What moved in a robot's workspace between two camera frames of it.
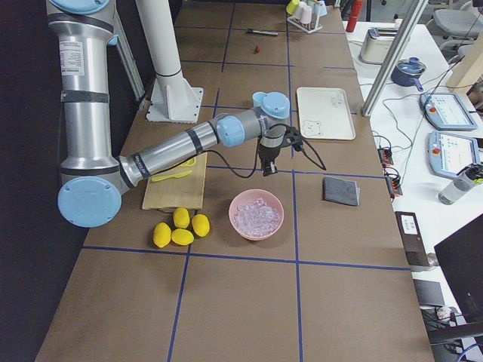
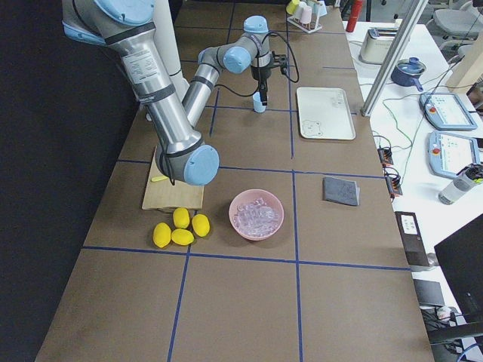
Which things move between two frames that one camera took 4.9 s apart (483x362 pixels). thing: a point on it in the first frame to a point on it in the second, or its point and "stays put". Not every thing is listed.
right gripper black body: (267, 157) to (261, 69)
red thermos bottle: (356, 9) stays put
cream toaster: (376, 44) stays put
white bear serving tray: (324, 114) stays put
